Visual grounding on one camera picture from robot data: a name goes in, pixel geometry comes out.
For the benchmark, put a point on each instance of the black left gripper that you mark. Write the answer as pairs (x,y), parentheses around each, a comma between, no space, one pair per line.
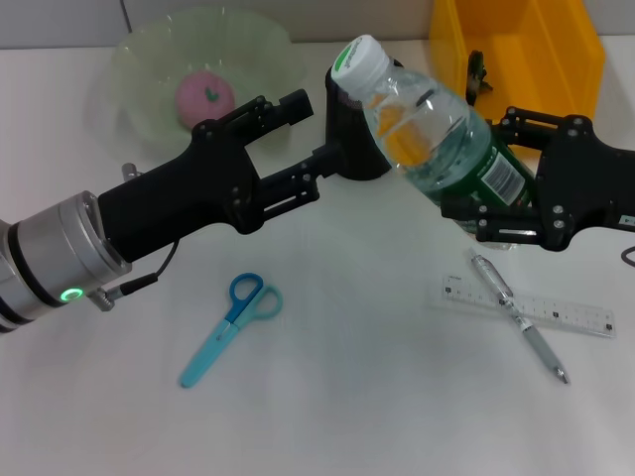
(188,193)

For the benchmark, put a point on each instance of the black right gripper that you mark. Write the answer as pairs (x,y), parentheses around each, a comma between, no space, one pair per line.
(585,188)

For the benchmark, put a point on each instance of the pink toy peach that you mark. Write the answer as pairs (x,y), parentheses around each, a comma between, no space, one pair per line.
(198,96)

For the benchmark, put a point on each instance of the clear bottle with green label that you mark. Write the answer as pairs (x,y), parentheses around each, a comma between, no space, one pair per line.
(421,129)

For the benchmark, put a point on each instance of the green plastic wrapper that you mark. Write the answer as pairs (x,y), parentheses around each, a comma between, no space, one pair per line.
(477,79)

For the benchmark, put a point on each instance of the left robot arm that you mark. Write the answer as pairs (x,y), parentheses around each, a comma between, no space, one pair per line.
(49,258)

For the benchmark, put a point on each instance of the transparent plastic ruler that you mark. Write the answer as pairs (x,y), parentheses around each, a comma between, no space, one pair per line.
(466,292)

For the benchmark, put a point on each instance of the translucent green fruit plate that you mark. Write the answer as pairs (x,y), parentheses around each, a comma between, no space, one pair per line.
(149,59)

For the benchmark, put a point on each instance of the grey retractable pen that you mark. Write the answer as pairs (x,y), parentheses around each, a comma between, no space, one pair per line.
(538,347)

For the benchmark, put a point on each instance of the blue scissors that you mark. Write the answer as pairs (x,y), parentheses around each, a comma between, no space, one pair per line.
(218,339)

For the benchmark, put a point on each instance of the black mesh cylinder cup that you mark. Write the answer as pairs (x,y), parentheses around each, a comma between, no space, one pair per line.
(342,134)

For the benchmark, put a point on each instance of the yellow plastic storage bin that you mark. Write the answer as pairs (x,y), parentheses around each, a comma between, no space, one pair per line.
(546,49)

